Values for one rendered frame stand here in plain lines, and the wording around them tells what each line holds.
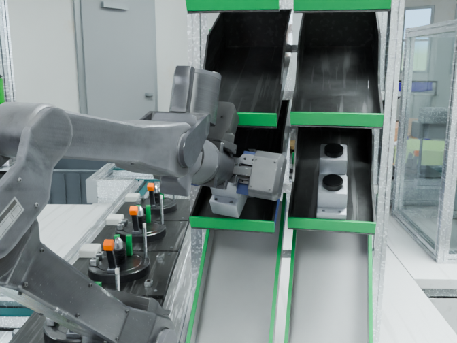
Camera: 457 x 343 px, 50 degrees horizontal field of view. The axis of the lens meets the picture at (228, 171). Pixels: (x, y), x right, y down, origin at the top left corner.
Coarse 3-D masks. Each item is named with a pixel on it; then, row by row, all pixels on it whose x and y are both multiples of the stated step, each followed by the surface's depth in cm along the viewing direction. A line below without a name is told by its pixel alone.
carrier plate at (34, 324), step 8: (160, 304) 98; (32, 320) 92; (40, 320) 92; (24, 328) 89; (32, 328) 89; (40, 328) 89; (16, 336) 87; (24, 336) 87; (32, 336) 87; (40, 336) 87
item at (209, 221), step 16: (288, 112) 90; (240, 128) 97; (256, 128) 96; (272, 128) 96; (288, 128) 92; (240, 144) 94; (256, 144) 93; (272, 144) 93; (208, 192) 83; (192, 208) 77; (208, 208) 80; (256, 208) 79; (272, 208) 79; (192, 224) 76; (208, 224) 76; (224, 224) 75; (240, 224) 74; (256, 224) 74; (272, 224) 73
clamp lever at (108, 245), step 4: (104, 240) 104; (108, 240) 104; (112, 240) 104; (104, 244) 103; (108, 244) 103; (112, 244) 103; (104, 248) 103; (108, 248) 103; (112, 248) 104; (108, 252) 105; (112, 252) 105; (108, 256) 105; (112, 256) 105; (108, 260) 106; (112, 260) 106; (112, 264) 107; (112, 268) 107
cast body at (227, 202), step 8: (232, 176) 71; (232, 184) 70; (216, 192) 73; (224, 192) 72; (232, 192) 71; (216, 200) 73; (224, 200) 73; (232, 200) 72; (240, 200) 73; (216, 208) 74; (224, 208) 73; (232, 208) 72; (240, 208) 73; (232, 216) 74
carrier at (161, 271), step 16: (144, 224) 114; (128, 240) 116; (144, 240) 115; (80, 256) 121; (96, 256) 114; (128, 256) 117; (144, 256) 116; (176, 256) 122; (96, 272) 108; (112, 272) 107; (128, 272) 108; (144, 272) 110; (160, 272) 113; (112, 288) 105; (128, 288) 105; (144, 288) 105; (160, 288) 105
